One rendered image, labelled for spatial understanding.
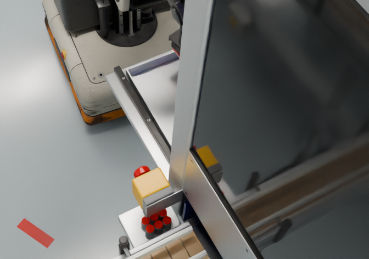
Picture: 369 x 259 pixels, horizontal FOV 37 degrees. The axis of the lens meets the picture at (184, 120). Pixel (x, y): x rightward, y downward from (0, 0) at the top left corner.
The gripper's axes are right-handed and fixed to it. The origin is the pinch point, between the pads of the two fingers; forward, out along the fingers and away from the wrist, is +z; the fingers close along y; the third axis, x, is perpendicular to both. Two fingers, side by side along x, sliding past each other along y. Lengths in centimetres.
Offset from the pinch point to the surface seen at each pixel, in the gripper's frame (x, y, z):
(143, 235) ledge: -42, 28, 4
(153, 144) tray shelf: -23.2, 11.5, 4.4
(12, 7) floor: 9, -134, 92
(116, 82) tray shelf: -17.6, -10.7, 4.4
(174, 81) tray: -5.0, 0.2, 4.4
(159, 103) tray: -13.3, 2.9, 4.3
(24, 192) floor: -46, -44, 92
